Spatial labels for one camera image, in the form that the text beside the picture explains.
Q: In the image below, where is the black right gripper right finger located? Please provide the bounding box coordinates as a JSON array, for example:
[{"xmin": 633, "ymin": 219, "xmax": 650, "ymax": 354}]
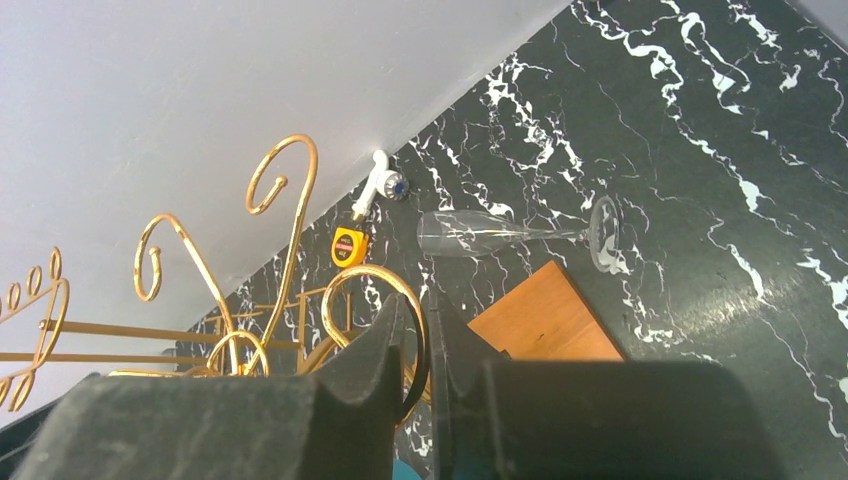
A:
[{"xmin": 427, "ymin": 293, "xmax": 786, "ymax": 479}]

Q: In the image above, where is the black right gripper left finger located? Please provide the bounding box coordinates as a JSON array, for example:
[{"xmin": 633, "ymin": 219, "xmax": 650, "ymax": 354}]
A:
[{"xmin": 15, "ymin": 294, "xmax": 406, "ymax": 479}]

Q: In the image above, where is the clear wine glass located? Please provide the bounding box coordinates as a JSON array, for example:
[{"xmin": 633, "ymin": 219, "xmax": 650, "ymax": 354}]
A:
[{"xmin": 416, "ymin": 196, "xmax": 622, "ymax": 273}]

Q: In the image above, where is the blue plastic wine glass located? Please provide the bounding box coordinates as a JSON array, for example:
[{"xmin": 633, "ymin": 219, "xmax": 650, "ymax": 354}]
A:
[{"xmin": 391, "ymin": 459, "xmax": 433, "ymax": 480}]

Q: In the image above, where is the yellow tape measure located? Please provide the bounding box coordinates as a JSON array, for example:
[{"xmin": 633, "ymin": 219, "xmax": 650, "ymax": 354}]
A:
[{"xmin": 331, "ymin": 226, "xmax": 369, "ymax": 269}]

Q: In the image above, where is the white pipe fitting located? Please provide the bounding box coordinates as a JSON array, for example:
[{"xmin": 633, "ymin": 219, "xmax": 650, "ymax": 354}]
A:
[{"xmin": 351, "ymin": 150, "xmax": 410, "ymax": 223}]

